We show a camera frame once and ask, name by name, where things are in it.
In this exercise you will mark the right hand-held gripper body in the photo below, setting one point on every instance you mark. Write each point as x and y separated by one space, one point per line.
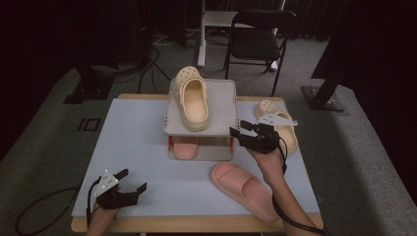
265 139

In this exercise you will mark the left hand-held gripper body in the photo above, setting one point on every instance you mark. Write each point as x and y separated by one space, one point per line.
113 198

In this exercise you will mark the cream clog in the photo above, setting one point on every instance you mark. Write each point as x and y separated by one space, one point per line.
290 137
193 101

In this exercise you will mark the grey shoe rack orange legs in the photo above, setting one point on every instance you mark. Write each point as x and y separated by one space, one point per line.
221 108

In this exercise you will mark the pink slipper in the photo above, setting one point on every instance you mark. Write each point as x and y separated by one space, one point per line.
242 187
185 147

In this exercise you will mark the person's left hand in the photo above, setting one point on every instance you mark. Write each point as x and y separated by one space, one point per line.
103 218

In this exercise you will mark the person's right hand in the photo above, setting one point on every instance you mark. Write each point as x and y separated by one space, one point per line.
270 165

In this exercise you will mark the pale blue table mat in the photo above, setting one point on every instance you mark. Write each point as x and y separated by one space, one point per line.
137 137

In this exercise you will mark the wooden table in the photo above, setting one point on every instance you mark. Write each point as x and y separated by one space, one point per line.
183 224

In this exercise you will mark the black metal stand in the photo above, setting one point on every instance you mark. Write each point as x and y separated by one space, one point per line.
90 88
323 95

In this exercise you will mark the black folding chair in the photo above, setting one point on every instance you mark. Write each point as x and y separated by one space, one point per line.
255 42

